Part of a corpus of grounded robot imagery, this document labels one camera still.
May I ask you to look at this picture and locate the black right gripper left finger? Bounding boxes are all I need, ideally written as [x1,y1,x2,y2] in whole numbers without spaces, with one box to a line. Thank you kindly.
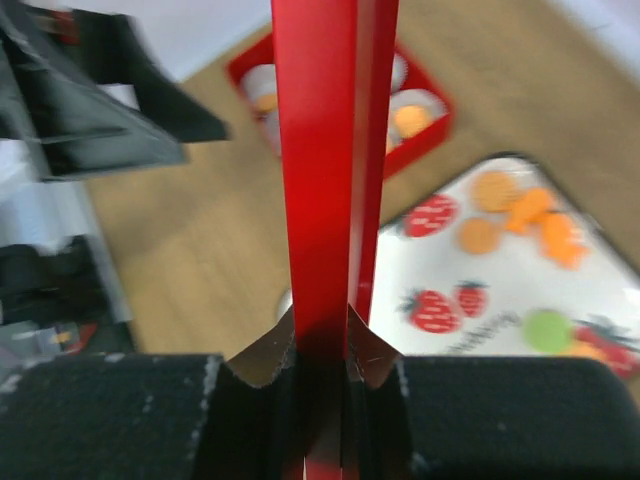
[0,307,306,480]

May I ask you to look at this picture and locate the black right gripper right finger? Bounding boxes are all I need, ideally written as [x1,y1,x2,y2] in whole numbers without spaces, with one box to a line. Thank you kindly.
[341,303,640,480]

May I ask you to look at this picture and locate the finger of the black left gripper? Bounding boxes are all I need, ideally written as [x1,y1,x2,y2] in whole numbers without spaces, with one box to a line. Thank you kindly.
[74,9,230,143]
[1,7,186,181]

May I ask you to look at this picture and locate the orange round cookie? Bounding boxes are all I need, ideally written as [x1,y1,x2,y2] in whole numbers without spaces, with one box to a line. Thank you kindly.
[253,92,278,115]
[392,105,434,139]
[471,170,519,213]
[457,217,502,255]

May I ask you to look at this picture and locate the red box lid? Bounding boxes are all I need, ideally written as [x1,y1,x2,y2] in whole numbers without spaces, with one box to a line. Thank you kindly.
[272,1,398,479]

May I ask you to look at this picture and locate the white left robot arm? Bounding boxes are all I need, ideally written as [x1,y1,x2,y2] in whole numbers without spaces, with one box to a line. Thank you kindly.
[1,1,229,355]

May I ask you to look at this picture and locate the green round cookie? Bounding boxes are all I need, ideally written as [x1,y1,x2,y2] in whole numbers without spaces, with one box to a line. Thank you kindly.
[522,309,573,355]

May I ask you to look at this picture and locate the white strawberry print tray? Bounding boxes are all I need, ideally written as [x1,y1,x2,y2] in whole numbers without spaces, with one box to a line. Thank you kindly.
[369,152,639,378]

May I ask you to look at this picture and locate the orange fish shaped cookie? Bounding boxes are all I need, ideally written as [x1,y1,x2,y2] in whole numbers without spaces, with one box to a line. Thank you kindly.
[539,212,588,269]

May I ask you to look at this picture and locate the orange flower cookie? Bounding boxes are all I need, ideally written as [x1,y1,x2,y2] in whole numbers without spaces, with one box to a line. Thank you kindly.
[505,187,555,234]

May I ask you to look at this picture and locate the red compartment cookie box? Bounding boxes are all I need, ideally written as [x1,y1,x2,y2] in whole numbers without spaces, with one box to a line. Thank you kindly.
[226,34,454,179]

